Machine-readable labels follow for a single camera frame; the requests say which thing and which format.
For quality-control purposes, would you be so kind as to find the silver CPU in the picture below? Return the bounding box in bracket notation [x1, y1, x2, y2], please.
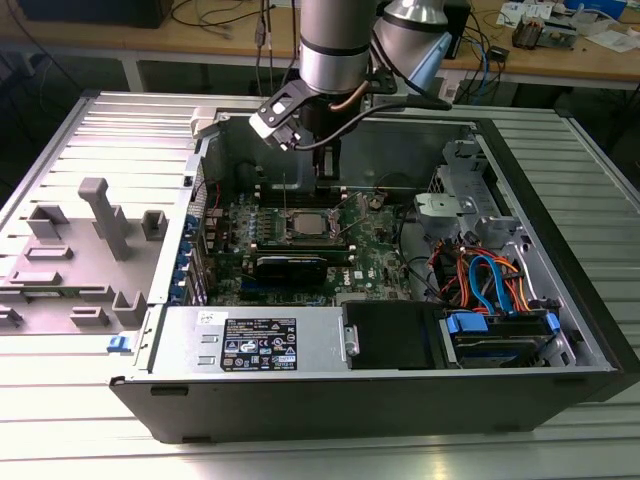
[292, 209, 329, 237]

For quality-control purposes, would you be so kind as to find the metal CPU socket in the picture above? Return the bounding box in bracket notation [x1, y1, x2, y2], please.
[282, 204, 344, 246]

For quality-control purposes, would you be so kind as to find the grey case latch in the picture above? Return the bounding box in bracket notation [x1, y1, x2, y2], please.
[191, 106, 225, 140]

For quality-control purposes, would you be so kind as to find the white code sheet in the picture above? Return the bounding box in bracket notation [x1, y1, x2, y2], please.
[438, 74, 462, 105]

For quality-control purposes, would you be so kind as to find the green motherboard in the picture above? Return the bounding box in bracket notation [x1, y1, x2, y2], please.
[202, 185, 437, 307]

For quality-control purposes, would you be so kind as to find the black graphics card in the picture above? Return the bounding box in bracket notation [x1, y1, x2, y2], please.
[253, 253, 330, 290]

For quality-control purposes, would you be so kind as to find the black tower box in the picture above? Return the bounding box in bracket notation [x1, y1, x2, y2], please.
[442, 0, 472, 61]

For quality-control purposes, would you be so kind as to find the blue card retainer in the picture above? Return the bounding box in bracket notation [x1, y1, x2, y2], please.
[169, 212, 199, 307]

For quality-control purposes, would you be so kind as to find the silver metal latch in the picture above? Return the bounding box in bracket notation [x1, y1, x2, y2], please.
[339, 322, 361, 357]

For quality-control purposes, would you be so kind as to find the silver power supply unit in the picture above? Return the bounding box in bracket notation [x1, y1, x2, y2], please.
[147, 304, 350, 375]

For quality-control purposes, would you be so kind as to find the copper fin heat sink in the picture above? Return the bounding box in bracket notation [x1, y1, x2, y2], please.
[512, 13, 547, 51]

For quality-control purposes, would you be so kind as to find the white paper sheet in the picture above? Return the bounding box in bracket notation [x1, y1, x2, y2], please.
[497, 1, 551, 26]
[584, 28, 640, 55]

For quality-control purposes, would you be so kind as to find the wooden desk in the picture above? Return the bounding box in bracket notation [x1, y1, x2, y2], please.
[0, 0, 640, 86]

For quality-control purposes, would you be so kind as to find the large black box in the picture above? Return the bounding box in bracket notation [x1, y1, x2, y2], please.
[18, 0, 175, 30]

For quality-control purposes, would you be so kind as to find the hard disk in blue carrier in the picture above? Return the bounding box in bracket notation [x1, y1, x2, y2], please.
[442, 309, 562, 370]

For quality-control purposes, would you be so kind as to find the silver disk bay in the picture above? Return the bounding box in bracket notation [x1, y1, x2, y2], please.
[434, 214, 581, 370]

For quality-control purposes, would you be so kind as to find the grey metal device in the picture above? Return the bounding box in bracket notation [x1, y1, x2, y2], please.
[543, 18, 582, 51]

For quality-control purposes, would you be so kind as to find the black PC case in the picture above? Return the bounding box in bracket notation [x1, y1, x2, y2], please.
[108, 106, 632, 446]

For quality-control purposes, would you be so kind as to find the grey parts rack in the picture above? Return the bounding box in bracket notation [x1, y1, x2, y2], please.
[0, 177, 169, 336]

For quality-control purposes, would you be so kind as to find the brown hose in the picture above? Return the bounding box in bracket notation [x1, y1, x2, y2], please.
[327, 82, 371, 112]

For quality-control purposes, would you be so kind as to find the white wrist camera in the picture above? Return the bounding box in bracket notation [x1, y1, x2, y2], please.
[248, 79, 304, 152]

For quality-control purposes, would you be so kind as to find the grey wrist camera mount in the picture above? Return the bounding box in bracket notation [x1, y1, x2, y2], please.
[368, 72, 402, 110]

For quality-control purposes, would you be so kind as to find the black camera cable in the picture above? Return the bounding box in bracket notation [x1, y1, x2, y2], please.
[292, 94, 454, 152]

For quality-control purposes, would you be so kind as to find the red black wire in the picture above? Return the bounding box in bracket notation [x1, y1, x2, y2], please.
[193, 178, 223, 211]

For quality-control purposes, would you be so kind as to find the silver metal bracket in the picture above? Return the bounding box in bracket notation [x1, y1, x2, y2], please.
[413, 192, 464, 236]

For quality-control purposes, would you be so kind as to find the blue cable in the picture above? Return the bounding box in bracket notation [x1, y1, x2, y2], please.
[475, 39, 496, 99]

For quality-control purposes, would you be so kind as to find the red orange wire bundle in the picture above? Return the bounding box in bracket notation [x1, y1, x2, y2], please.
[429, 238, 476, 307]

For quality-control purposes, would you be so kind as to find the blue wire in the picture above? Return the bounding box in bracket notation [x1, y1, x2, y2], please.
[468, 253, 516, 316]

